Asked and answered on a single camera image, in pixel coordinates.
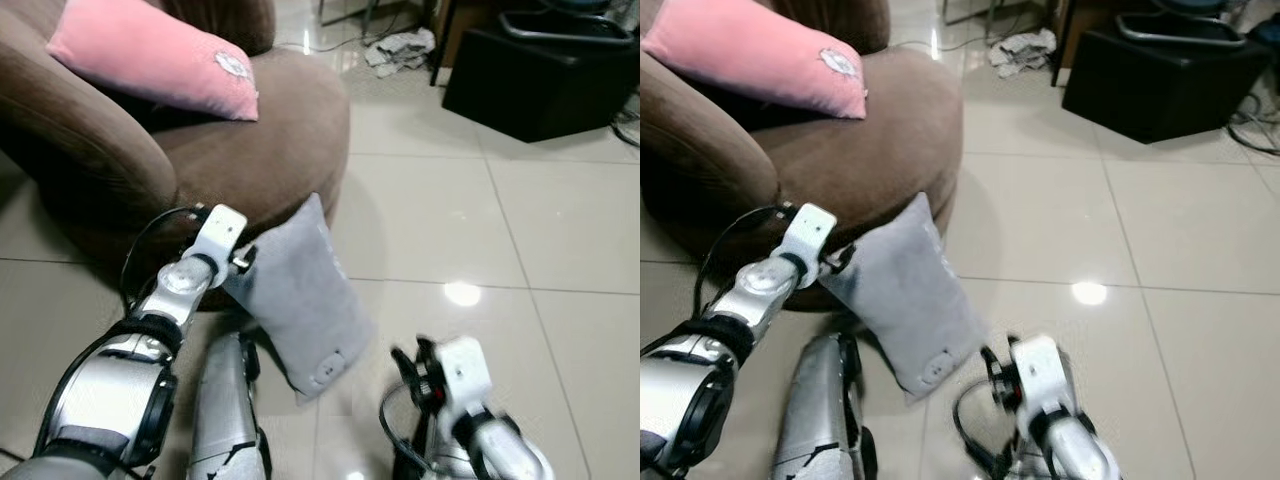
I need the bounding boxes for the grey pillow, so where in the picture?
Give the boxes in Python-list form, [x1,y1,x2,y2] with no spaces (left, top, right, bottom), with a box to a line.
[222,193,376,403]
[818,192,991,403]

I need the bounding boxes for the grey metal tube frame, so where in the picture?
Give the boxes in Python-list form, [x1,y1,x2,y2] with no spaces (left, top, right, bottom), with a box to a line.
[498,9,633,47]
[1114,10,1251,49]

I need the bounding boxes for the black box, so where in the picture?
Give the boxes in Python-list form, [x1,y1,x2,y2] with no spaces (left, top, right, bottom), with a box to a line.
[442,12,641,143]
[1062,15,1273,144]

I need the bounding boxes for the pink pillow with sheep print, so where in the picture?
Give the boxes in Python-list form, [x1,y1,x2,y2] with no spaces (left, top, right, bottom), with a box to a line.
[47,0,260,122]
[642,0,869,120]

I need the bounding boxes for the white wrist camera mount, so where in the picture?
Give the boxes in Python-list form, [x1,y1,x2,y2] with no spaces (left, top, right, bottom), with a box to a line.
[190,205,249,264]
[778,203,838,277]
[1010,335,1077,422]
[432,337,492,422]

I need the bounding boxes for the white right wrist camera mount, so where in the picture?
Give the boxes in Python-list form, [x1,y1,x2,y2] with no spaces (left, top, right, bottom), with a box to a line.
[1010,335,1077,422]
[432,337,492,422]

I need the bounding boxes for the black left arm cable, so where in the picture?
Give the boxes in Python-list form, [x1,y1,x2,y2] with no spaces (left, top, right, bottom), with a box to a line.
[694,204,797,313]
[119,206,212,313]

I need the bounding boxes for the brown round velvet sofa chair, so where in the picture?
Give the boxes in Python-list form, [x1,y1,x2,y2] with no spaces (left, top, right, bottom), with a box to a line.
[0,0,351,273]
[640,0,963,303]

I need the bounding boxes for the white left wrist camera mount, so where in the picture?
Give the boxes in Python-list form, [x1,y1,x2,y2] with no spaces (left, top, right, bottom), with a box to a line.
[778,203,838,277]
[190,205,249,264]

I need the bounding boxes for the black floor cables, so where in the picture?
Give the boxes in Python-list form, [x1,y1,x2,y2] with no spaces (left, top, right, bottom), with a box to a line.
[610,90,641,151]
[1226,85,1280,157]

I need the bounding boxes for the crumpled grey white cloth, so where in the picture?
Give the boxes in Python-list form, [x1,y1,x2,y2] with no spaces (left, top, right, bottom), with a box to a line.
[988,28,1058,79]
[364,28,437,79]

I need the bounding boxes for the silver robot leg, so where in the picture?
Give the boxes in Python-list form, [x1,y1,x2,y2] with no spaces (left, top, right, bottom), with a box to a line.
[775,333,881,480]
[188,333,273,480]

